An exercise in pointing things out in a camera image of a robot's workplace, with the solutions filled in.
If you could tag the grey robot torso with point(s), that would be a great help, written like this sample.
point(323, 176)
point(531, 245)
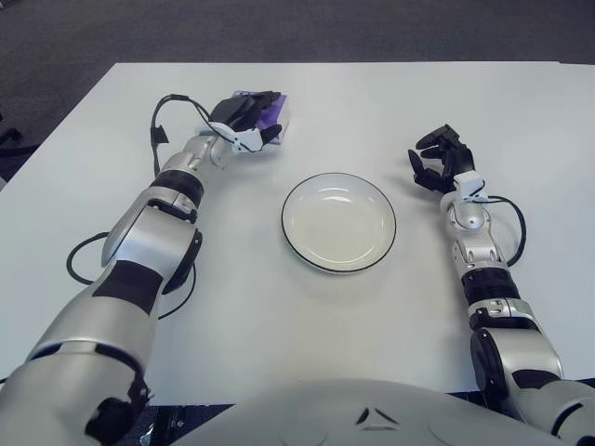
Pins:
point(325, 413)

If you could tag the white plate with black rim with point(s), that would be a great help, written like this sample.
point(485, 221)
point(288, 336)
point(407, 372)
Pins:
point(337, 223)

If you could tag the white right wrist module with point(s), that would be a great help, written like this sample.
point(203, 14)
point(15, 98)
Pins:
point(469, 183)

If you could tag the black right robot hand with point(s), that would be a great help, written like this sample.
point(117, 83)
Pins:
point(458, 160)

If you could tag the purple tissue paper pack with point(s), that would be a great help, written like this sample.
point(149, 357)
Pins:
point(275, 114)

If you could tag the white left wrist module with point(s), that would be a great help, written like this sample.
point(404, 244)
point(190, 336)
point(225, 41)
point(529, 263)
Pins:
point(246, 139)

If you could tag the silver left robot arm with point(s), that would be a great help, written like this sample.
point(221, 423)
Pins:
point(139, 241)

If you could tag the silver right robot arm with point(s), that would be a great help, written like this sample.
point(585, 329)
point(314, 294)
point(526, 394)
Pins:
point(479, 251)

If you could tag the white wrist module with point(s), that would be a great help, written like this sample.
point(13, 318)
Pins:
point(469, 183)
point(246, 139)

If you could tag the black office chair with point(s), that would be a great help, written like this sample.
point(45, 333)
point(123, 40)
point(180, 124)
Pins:
point(9, 137)

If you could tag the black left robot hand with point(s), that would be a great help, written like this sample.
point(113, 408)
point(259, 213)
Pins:
point(237, 111)

